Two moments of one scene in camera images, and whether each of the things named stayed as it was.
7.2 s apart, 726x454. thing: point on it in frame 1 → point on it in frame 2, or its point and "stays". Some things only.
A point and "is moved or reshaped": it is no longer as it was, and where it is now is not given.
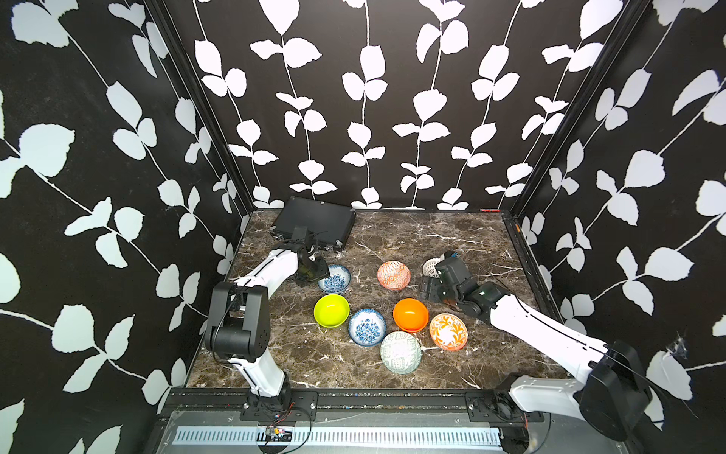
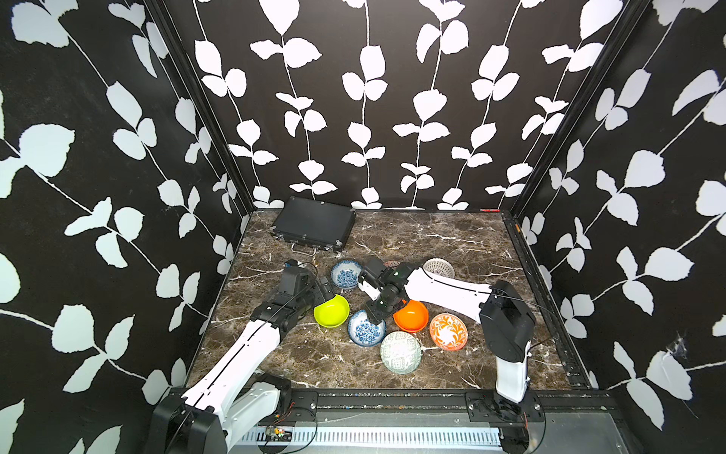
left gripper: [322, 270] → [319, 295]
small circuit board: [276, 434] stays
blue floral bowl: [367, 327] stays
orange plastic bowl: [410, 315] stays
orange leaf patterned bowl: [449, 331] stays
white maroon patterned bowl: [428, 267] stays
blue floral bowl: [338, 281] is moved or reshaped
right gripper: [435, 283] → [372, 314]
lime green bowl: [332, 310] stays
